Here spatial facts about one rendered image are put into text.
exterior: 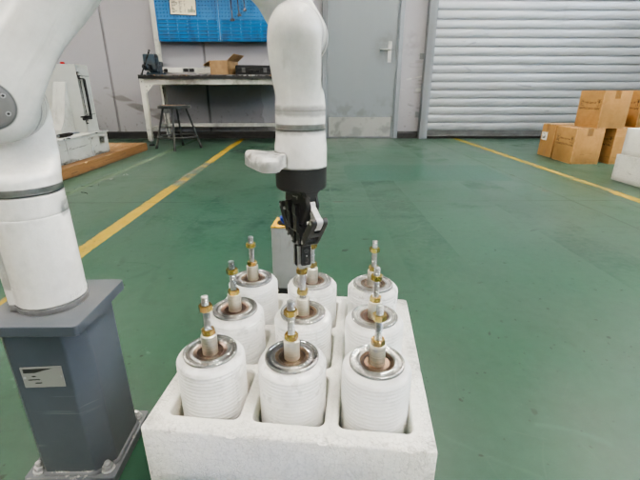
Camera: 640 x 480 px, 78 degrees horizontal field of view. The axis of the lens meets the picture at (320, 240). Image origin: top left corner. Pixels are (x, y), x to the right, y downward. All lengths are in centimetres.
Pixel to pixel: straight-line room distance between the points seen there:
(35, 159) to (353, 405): 54
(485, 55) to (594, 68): 142
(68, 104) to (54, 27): 343
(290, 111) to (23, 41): 31
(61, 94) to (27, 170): 339
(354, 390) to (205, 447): 21
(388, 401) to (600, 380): 66
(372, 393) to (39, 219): 49
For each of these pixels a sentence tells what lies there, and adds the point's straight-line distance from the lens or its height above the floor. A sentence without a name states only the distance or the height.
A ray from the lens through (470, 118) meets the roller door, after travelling 580.
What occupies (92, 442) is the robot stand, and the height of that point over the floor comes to 8.
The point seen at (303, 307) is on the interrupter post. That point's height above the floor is 27.
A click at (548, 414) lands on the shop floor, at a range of 97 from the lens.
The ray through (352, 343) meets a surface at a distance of 66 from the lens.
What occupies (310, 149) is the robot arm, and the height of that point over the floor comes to 53.
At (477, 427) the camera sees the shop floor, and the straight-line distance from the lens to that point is 89.
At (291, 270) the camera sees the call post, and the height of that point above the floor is 21.
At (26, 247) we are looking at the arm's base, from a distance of 66.
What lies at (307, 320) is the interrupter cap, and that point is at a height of 25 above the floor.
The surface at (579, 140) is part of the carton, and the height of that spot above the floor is 20.
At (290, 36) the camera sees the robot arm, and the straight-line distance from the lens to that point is 54.
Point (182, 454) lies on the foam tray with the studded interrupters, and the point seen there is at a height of 14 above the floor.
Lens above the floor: 60
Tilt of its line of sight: 21 degrees down
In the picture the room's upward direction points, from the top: straight up
